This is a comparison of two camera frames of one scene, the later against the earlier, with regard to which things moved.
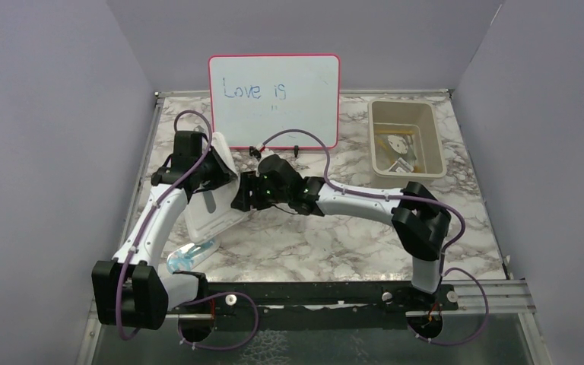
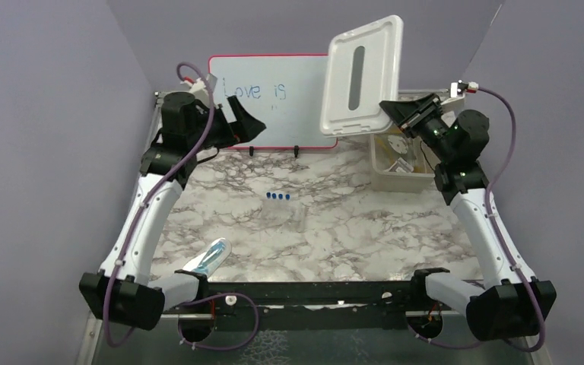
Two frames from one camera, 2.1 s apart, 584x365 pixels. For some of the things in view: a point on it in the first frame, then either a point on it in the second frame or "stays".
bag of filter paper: [404, 144] stays
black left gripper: [223, 171] -> [245, 128]
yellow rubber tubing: [382, 143] -> [383, 143]
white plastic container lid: [208, 209] -> [363, 70]
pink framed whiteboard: [252, 96] stays
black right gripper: [242, 201] -> [401, 111]
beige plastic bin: [404, 143] stays
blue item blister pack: [187, 257] -> [206, 260]
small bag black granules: [401, 166] stays
